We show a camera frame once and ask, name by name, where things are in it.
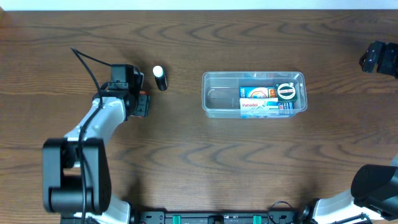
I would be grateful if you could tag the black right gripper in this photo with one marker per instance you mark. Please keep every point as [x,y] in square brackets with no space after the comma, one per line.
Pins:
[374,56]

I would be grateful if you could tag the red Panadol box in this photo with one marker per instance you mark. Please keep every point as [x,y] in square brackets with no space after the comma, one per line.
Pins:
[142,105]

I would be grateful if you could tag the black bottle white cap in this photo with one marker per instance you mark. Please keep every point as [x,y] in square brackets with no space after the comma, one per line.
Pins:
[160,77]

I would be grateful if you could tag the clear plastic container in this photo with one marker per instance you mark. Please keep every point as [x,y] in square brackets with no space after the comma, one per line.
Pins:
[220,91]

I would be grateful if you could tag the green round balm box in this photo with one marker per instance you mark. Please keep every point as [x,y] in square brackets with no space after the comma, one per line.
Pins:
[286,92]

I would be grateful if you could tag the blue Cool Fever box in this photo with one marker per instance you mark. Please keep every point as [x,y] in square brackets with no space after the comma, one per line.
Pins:
[263,92]

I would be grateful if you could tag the white Panadol box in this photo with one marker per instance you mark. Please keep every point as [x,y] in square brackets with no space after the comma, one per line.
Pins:
[258,104]

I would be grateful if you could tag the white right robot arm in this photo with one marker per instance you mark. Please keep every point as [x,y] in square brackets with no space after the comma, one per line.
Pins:
[373,192]

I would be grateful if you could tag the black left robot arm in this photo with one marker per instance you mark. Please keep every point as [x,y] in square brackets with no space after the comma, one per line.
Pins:
[76,178]

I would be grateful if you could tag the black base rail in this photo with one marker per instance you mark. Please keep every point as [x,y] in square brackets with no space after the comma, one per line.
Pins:
[271,217]

